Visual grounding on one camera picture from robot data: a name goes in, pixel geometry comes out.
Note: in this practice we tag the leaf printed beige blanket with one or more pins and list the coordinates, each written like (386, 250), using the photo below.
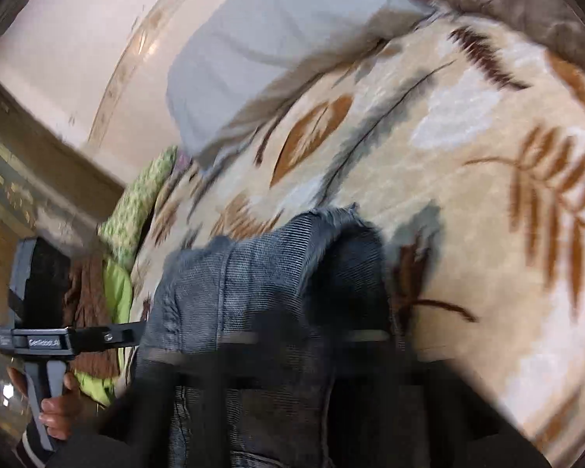
(419, 156)

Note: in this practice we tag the person's left hand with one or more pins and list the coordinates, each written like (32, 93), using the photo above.
(63, 409)

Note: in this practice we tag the blue denim pants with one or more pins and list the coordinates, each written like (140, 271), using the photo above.
(263, 292)

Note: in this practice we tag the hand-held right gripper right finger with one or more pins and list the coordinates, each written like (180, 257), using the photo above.
(395, 399)

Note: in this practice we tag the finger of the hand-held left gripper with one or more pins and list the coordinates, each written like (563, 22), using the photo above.
(112, 335)

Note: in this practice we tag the wooden furniture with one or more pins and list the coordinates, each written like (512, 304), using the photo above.
(39, 165)

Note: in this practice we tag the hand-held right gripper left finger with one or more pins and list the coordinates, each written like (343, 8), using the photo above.
(161, 399)

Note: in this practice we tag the brown cloth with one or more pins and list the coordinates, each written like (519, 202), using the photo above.
(92, 312)

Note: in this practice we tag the white pillow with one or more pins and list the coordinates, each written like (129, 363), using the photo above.
(273, 58)

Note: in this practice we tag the green patterned cloth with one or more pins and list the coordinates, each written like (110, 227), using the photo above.
(136, 195)

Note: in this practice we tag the grey-brown fleece blanket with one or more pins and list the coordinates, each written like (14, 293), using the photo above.
(526, 5)

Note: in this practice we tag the plain light green cloth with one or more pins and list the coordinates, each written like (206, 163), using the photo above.
(119, 287)

